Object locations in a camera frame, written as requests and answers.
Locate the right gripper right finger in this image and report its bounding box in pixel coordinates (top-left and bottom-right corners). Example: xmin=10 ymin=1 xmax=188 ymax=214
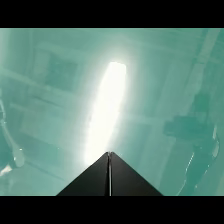
xmin=109 ymin=151 xmax=164 ymax=197

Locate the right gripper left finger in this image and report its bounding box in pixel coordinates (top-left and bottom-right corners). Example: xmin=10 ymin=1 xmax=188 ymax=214
xmin=56 ymin=151 xmax=110 ymax=197

